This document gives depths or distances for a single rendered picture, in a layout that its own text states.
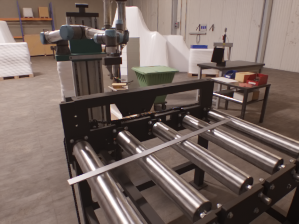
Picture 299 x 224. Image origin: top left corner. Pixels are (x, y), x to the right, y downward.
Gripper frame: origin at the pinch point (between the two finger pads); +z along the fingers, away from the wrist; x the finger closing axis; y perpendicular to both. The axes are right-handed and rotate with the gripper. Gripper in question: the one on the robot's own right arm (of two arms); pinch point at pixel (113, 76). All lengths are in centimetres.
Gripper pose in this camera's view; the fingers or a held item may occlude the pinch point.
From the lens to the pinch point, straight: 150.8
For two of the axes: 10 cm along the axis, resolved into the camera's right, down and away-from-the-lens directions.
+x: -8.6, 1.8, -4.9
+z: 0.0, 9.4, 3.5
